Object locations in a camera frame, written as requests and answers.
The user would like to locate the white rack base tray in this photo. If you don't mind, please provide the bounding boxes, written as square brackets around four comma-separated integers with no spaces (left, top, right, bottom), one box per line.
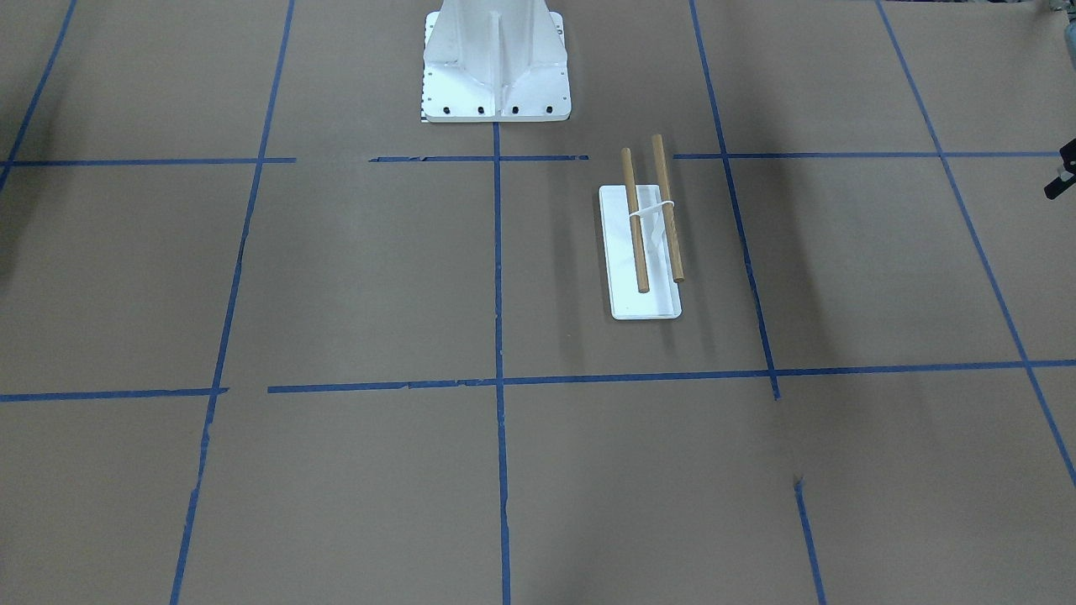
[597,184,683,321]

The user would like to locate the wooden rack upper bar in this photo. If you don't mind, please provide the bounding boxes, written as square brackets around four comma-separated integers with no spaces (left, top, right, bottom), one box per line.
[651,133,686,284]

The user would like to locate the wooden rack bar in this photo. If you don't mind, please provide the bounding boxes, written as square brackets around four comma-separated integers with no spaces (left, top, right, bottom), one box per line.
[651,133,686,284]
[621,147,650,294]

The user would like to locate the wooden rack lower bar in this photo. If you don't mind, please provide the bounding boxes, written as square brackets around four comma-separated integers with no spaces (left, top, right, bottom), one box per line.
[621,147,650,294]

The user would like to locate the white pedestal column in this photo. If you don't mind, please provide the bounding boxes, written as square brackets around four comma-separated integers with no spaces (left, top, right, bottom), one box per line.
[420,1,572,124]

